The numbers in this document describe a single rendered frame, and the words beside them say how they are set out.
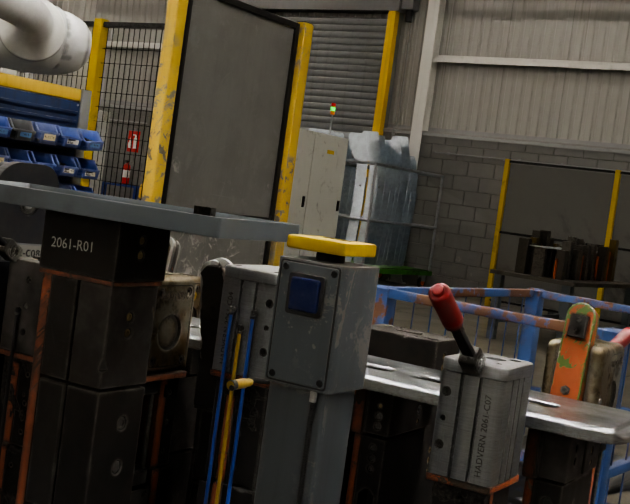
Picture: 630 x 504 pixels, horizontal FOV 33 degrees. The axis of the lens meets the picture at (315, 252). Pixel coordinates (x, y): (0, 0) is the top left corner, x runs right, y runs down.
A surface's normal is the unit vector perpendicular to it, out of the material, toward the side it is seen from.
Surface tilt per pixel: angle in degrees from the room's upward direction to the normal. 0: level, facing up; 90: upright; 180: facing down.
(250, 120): 90
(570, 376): 78
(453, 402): 90
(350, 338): 90
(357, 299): 90
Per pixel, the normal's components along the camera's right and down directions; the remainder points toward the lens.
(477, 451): -0.50, -0.02
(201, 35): 0.83, 0.15
